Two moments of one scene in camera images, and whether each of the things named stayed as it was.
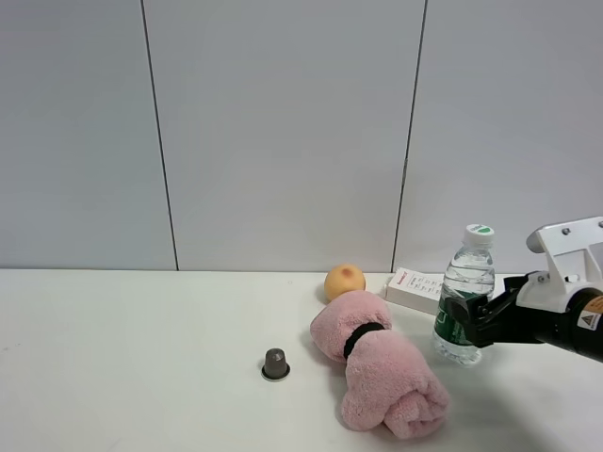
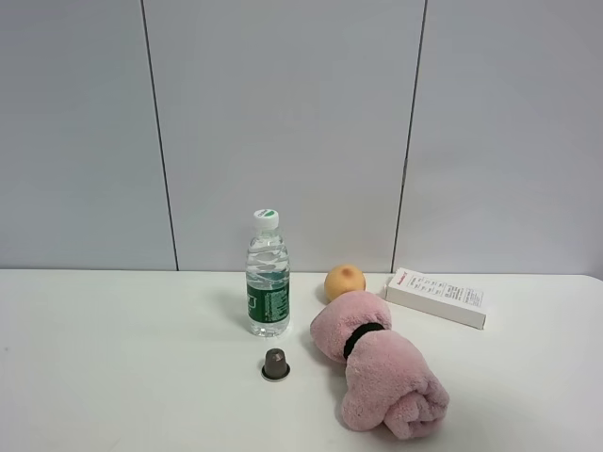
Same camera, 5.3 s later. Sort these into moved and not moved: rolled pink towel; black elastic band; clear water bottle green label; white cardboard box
Moved: clear water bottle green label
Not moved: white cardboard box; rolled pink towel; black elastic band
